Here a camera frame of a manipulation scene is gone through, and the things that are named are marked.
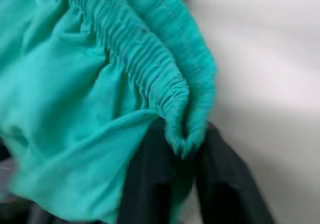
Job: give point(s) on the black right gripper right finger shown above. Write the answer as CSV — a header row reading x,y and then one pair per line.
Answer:
x,y
225,184

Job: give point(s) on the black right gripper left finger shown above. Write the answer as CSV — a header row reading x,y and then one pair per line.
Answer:
x,y
150,184

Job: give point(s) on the green elastic-waist garment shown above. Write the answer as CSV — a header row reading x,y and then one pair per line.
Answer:
x,y
75,96

